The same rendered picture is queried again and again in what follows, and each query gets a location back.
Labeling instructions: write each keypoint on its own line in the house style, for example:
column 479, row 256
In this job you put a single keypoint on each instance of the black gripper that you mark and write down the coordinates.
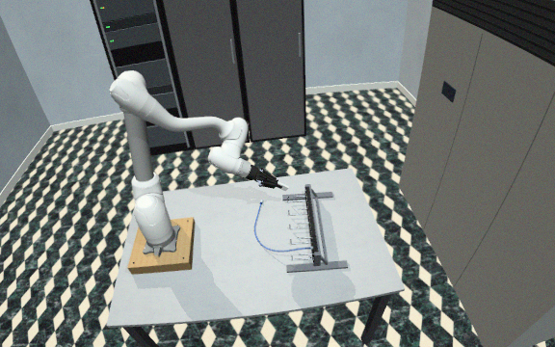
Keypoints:
column 265, row 179

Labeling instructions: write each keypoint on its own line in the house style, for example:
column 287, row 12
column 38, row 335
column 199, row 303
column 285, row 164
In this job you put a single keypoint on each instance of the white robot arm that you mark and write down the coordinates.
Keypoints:
column 150, row 210

